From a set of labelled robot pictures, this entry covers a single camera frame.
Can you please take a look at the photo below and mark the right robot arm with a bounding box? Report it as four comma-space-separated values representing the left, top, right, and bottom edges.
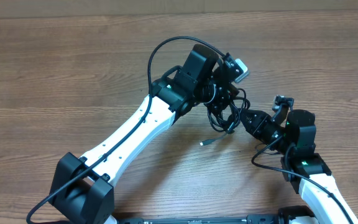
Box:
241, 109, 358, 223

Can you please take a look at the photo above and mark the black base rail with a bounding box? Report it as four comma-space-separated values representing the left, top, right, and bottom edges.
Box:
117, 214, 289, 224

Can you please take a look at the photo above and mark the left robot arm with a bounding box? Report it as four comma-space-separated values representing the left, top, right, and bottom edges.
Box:
47, 44, 249, 224

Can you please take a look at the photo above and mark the black USB cable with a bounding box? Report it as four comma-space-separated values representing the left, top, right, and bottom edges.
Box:
199, 88, 251, 147

